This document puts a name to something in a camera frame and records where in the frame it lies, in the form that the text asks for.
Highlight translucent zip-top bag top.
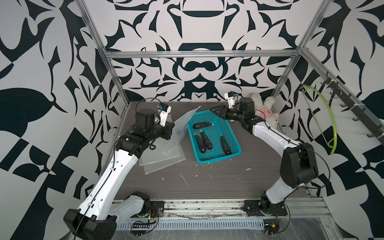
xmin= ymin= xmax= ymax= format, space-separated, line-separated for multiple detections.
xmin=162 ymin=106 xmax=201 ymax=155

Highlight translucent zip-top bag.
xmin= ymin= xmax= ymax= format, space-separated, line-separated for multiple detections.
xmin=162 ymin=106 xmax=201 ymax=155
xmin=144 ymin=156 xmax=186 ymax=175
xmin=139 ymin=139 xmax=181 ymax=166

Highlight teal plastic basket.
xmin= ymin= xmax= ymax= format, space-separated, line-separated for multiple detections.
xmin=187 ymin=110 xmax=242 ymax=164

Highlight dark eggplant three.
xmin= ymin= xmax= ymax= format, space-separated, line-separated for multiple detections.
xmin=200 ymin=130 xmax=213 ymax=150

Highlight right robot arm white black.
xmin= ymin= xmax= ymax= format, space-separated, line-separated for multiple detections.
xmin=210 ymin=98 xmax=319 ymax=216

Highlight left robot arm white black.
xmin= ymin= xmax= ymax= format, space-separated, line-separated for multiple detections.
xmin=64 ymin=104 xmax=175 ymax=240

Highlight translucent zip-top bag bottom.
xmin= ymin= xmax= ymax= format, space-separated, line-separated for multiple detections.
xmin=144 ymin=156 xmax=186 ymax=175

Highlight dark eggplant five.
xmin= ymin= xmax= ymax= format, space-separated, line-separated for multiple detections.
xmin=220 ymin=135 xmax=232 ymax=155

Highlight dark eggplant one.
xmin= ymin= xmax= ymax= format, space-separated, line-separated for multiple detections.
xmin=193 ymin=122 xmax=215 ymax=130

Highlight dark eggplant two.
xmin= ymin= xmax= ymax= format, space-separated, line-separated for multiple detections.
xmin=194 ymin=134 xmax=207 ymax=154

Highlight white plush bunny pink shirt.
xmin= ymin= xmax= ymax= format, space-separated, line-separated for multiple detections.
xmin=251 ymin=93 xmax=279 ymax=129

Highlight green plastic hanger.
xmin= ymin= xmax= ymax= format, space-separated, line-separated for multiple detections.
xmin=300 ymin=85 xmax=338 ymax=155

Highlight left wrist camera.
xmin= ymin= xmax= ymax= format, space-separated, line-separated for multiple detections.
xmin=158 ymin=103 xmax=172 ymax=127

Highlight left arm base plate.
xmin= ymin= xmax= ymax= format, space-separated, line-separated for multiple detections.
xmin=140 ymin=200 xmax=165 ymax=218

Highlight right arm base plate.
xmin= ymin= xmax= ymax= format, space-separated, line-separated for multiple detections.
xmin=242 ymin=199 xmax=288 ymax=217

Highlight aluminium frame rail front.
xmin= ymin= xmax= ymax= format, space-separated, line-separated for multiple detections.
xmin=76 ymin=197 xmax=334 ymax=223

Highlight black wall hook rack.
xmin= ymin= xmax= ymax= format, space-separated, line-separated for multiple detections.
xmin=322 ymin=72 xmax=384 ymax=145

